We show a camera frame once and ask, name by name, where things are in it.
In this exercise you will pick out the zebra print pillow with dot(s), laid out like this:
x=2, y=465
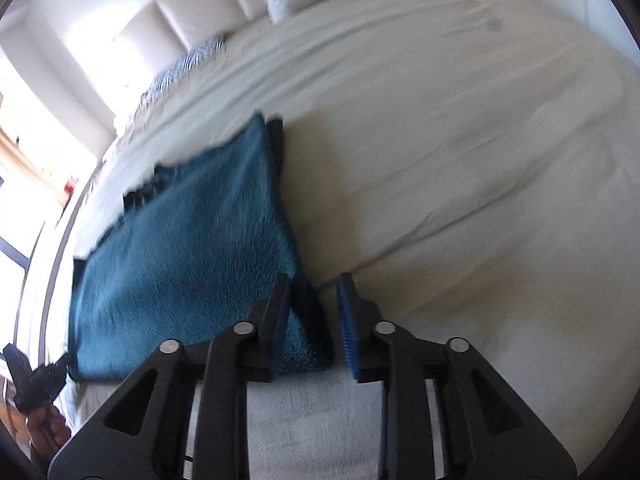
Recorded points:
x=187, y=62

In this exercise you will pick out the sheer beige curtain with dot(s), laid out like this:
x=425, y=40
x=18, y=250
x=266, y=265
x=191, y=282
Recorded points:
x=25, y=155

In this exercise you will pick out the dark teal knit sweater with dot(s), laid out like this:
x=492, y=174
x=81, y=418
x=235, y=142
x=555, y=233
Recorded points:
x=190, y=260

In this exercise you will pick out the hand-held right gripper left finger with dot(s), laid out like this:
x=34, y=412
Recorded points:
x=280, y=320

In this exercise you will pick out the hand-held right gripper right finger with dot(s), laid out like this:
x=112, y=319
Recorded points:
x=347, y=325

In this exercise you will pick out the person's left hand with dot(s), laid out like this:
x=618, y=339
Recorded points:
x=50, y=427

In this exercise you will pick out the small red box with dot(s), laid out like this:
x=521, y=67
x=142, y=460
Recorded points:
x=71, y=184

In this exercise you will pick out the bed with beige cover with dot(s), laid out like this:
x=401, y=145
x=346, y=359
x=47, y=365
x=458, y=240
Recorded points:
x=450, y=160

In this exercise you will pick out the cream padded headboard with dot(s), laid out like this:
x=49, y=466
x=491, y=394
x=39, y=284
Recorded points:
x=195, y=10

